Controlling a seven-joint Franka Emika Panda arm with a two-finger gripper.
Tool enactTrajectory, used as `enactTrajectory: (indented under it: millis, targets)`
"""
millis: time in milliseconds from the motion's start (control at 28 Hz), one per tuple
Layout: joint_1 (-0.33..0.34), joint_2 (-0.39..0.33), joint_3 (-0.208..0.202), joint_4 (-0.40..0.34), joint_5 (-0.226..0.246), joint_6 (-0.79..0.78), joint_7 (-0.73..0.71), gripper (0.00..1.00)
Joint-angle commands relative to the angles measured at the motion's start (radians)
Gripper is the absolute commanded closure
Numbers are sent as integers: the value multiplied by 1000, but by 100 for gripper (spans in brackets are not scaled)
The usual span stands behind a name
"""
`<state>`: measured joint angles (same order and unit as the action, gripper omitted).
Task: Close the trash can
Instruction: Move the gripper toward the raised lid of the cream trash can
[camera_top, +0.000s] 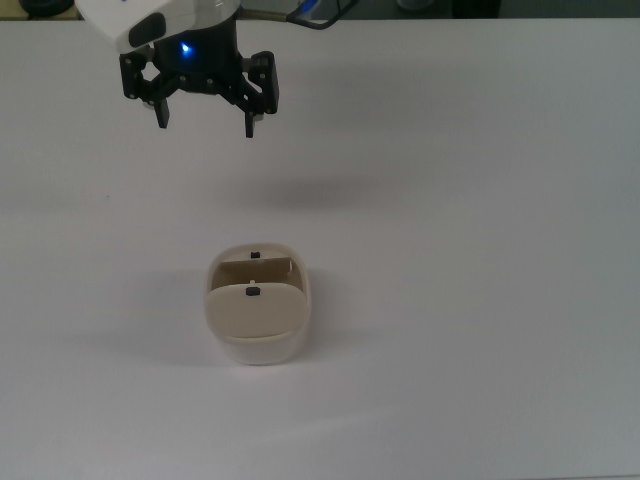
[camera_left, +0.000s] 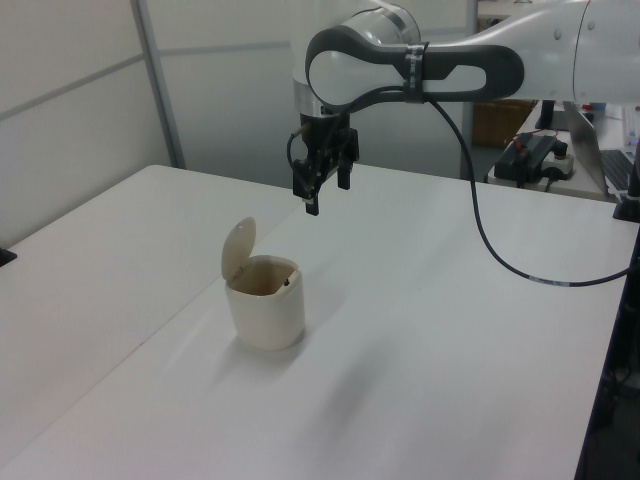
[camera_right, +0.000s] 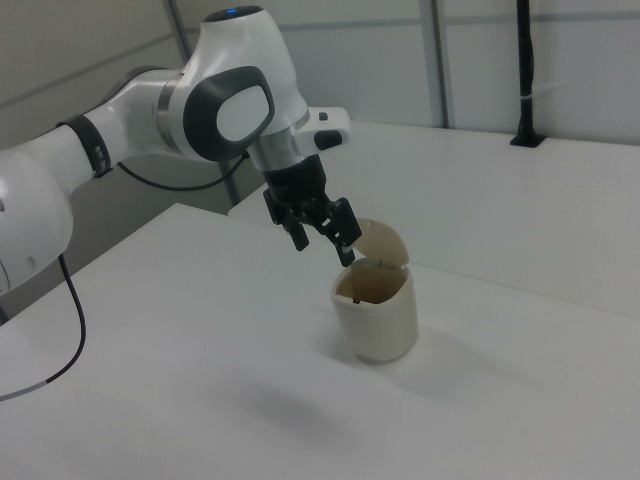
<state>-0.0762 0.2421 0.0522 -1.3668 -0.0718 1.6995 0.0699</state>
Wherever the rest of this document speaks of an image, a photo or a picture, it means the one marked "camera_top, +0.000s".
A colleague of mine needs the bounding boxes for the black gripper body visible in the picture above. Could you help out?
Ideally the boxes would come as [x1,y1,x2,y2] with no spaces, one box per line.
[151,15,246,97]

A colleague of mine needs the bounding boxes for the beige trash can lid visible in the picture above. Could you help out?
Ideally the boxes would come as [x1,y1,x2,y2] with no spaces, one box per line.
[205,282,307,342]

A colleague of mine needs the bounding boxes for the small white trash can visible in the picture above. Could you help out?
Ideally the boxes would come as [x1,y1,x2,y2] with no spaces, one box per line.
[204,241,314,367]

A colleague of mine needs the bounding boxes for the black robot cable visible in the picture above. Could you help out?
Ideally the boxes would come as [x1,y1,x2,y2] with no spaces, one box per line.
[286,0,361,29]

